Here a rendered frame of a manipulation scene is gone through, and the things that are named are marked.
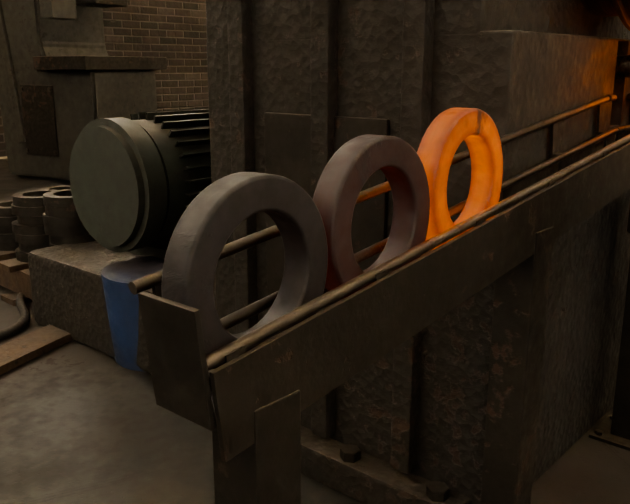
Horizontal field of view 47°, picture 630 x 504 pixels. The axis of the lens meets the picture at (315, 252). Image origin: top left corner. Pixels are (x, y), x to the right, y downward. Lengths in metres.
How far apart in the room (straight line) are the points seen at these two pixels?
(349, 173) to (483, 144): 0.29
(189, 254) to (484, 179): 0.50
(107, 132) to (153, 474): 0.94
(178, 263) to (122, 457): 1.11
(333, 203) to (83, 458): 1.11
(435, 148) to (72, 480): 1.07
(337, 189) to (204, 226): 0.17
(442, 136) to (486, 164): 0.13
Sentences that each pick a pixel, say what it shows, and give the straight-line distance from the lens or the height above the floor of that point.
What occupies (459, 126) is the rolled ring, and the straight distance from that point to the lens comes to 0.88.
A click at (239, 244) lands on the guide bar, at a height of 0.65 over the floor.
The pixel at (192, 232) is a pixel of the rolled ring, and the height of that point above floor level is 0.69.
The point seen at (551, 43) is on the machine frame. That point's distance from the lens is 1.29.
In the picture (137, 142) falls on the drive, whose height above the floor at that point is 0.62.
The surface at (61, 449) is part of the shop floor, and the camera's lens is 1.74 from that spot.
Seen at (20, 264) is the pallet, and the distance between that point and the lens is 2.74.
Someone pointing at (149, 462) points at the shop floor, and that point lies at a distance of 1.64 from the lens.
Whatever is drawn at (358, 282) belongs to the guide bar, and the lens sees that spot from 0.72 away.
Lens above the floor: 0.82
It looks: 14 degrees down
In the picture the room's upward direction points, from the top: straight up
